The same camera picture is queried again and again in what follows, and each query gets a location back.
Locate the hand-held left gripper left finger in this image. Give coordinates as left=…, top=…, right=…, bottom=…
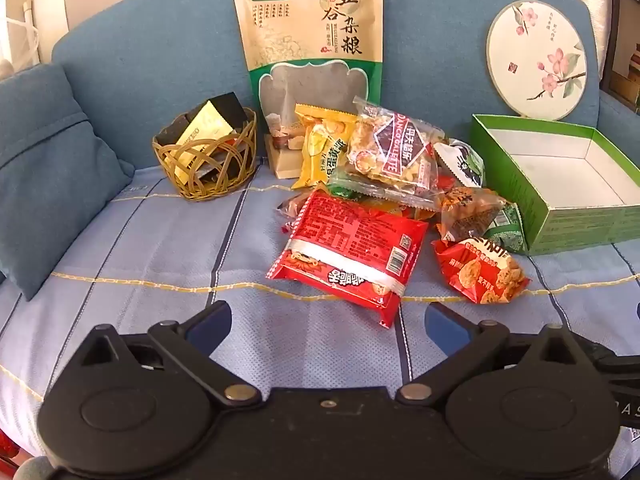
left=75, top=302, right=263, bottom=407

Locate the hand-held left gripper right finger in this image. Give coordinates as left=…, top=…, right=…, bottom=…
left=397, top=303, right=591, bottom=406

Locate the red cracker packet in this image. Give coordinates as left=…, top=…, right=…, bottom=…
left=431, top=237, right=532, bottom=306

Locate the brown nut packet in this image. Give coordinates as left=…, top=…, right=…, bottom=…
left=436, top=186, right=527, bottom=255

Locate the red noodle packet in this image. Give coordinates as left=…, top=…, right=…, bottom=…
left=266, top=187, right=431, bottom=331

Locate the small brown sausage packet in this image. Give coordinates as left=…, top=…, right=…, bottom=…
left=276, top=192, right=313, bottom=233

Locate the white green snack packet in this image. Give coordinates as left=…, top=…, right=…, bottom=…
left=432, top=138, right=487, bottom=190

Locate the green cardboard box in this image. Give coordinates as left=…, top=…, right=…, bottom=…
left=469, top=113, right=640, bottom=257

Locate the clear biscuit packet dark label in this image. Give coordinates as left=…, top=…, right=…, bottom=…
left=345, top=96, right=448, bottom=211

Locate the yellow snack packet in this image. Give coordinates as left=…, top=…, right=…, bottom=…
left=291, top=103, right=360, bottom=191

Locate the light blue striped blanket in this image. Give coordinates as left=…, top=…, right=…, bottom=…
left=0, top=155, right=640, bottom=461

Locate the wicker basket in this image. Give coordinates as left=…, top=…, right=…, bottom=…
left=151, top=106, right=258, bottom=202

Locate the gold packet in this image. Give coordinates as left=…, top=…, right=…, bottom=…
left=175, top=101, right=236, bottom=186

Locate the black box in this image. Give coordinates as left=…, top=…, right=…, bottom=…
left=200, top=92, right=248, bottom=133

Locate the blue cushion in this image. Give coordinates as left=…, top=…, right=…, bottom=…
left=0, top=62, right=136, bottom=303

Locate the blue sofa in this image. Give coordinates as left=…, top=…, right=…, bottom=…
left=50, top=0, right=640, bottom=171

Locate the round floral fan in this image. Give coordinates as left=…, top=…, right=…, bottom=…
left=486, top=0, right=589, bottom=121

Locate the large tan green grain bag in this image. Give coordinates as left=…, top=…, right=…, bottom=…
left=233, top=0, right=385, bottom=179

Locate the metal shelf rack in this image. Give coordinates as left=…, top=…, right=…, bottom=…
left=607, top=0, right=640, bottom=111

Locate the silver plastic roll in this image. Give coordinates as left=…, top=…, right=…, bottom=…
left=575, top=0, right=617, bottom=93

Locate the white wire rack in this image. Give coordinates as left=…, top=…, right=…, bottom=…
left=10, top=0, right=41, bottom=68

